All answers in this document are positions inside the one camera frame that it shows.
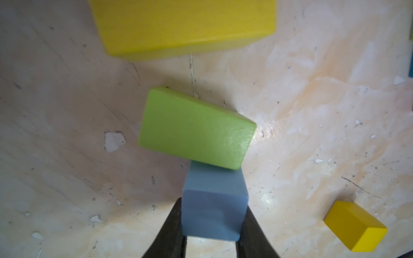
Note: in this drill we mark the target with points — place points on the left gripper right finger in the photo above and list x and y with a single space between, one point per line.
253 242

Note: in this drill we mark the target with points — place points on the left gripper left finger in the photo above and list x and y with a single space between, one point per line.
170 241

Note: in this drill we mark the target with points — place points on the light blue cube block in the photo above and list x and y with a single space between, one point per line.
214 202

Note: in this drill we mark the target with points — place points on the small yellow cube block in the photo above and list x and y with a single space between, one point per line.
358 230

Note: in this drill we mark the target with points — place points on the green rectangle block front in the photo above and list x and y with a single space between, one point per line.
186 127

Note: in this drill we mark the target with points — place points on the yellow rectangle block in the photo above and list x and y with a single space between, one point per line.
147 30

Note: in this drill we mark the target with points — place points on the small teal block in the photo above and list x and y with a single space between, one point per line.
410 74

